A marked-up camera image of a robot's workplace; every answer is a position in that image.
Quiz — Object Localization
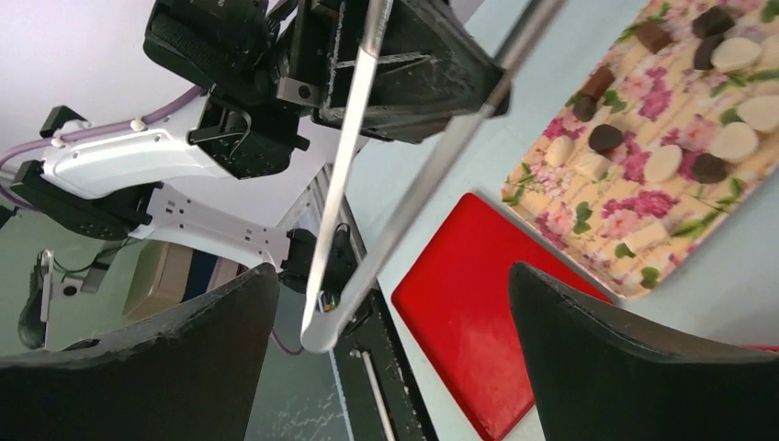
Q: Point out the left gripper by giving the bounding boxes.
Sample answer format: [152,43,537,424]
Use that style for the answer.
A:
[277,1,504,144]

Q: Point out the metal tongs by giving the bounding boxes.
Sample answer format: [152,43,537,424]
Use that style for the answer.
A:
[300,1,567,354]

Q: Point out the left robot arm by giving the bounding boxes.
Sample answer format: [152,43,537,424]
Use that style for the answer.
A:
[1,1,505,288]

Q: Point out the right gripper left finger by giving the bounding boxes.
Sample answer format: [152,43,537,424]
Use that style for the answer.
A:
[1,264,279,440]

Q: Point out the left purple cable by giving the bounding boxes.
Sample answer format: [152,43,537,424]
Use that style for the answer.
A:
[0,85,205,211]

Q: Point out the floral tray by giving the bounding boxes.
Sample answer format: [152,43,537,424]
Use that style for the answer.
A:
[502,1,778,298]

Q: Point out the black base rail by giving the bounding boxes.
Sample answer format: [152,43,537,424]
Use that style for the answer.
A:
[333,289,438,441]

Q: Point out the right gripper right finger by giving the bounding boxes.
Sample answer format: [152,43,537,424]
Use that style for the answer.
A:
[508,263,778,440]

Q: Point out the red box lid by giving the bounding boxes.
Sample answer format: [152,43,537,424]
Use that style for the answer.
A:
[391,193,607,440]

